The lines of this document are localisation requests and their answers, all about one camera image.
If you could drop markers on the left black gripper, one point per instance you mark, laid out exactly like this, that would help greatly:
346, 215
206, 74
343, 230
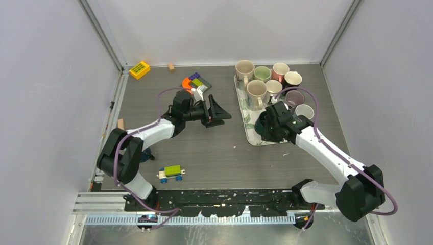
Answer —
215, 112

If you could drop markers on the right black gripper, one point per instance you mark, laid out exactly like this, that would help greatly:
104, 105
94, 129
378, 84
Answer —
267, 136

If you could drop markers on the light blue mug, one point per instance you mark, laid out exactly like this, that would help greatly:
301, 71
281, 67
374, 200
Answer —
305, 110

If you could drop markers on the mauve mug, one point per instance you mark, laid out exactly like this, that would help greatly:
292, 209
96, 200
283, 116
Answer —
294, 98

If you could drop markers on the white mug black handle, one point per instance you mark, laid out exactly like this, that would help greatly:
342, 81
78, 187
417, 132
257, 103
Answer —
274, 87

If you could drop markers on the beige seahorse mug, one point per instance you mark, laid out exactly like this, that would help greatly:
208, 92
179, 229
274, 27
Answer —
256, 91

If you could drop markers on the black faceted mug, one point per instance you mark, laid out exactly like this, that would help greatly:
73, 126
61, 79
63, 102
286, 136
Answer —
292, 79

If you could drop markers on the light green mug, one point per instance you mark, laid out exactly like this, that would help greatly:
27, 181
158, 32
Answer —
262, 73

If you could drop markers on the pink mug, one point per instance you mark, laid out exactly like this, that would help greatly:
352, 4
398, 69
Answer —
278, 71

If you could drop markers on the beige floral mug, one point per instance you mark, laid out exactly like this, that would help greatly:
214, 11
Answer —
244, 73

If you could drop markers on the dark teal mug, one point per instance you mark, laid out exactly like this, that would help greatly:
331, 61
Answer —
261, 123

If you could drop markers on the dark blue mug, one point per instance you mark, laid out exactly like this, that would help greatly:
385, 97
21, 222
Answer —
146, 155

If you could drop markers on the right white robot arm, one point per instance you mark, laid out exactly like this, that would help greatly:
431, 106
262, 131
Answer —
359, 188

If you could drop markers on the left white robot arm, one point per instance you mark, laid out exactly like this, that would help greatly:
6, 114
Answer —
121, 154

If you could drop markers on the floral leaf tray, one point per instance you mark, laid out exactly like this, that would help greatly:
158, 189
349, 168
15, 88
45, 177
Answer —
249, 118

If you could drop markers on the orange and purple brick pile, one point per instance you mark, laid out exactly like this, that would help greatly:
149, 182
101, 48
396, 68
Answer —
194, 81

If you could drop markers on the toy brick car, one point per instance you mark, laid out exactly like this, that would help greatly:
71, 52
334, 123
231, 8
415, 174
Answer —
171, 172

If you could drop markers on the small wooden block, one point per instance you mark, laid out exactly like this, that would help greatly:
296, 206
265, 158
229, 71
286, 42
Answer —
171, 67

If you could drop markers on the yellow toy brick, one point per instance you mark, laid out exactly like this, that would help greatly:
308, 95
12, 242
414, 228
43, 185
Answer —
139, 70

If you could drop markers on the long wooden block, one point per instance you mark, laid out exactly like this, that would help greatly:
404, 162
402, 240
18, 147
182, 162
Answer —
120, 124

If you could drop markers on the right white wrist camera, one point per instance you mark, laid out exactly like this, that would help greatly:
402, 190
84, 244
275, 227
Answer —
279, 101

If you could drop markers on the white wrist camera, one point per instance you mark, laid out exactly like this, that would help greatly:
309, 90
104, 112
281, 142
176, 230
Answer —
279, 101
198, 93

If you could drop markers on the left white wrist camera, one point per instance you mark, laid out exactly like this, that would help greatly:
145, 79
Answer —
198, 93

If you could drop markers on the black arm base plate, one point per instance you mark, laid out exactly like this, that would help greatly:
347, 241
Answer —
227, 202

